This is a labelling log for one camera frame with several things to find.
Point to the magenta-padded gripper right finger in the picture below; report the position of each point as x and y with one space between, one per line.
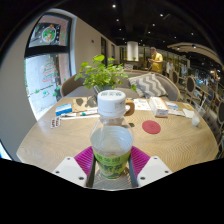
153 170

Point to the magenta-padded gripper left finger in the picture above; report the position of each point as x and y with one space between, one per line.
71 171

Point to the clear green-labelled water bottle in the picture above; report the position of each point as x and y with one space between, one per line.
111 143

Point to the flat round red coaster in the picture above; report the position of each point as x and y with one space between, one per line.
151 127

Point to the pill blister pack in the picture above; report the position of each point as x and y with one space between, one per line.
55 122

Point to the white teal tube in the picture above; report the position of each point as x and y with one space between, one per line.
87 113

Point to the small blue white box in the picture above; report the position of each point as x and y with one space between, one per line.
63 109

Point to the white cardboard box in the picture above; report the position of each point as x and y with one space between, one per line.
158 106

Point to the clear plastic cup with straw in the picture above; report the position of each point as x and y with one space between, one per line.
196 120

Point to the white paper napkin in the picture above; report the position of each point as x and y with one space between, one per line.
188 114

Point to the printed white magazine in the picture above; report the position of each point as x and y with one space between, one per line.
142 104

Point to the white blue tissue packet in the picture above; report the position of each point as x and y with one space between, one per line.
172 105

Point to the small yellow card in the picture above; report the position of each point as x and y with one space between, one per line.
188 106

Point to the grey curved sofa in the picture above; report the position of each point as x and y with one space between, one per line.
71 86

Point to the group of wooden dining chairs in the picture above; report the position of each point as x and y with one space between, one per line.
190 85

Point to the window with painted decals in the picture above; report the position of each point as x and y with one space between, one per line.
45 76

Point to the green potted plant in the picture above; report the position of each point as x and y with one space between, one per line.
100 75

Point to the person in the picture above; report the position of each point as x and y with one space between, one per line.
170 66
156 61

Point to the group of ceiling spotlights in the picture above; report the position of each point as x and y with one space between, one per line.
114 5

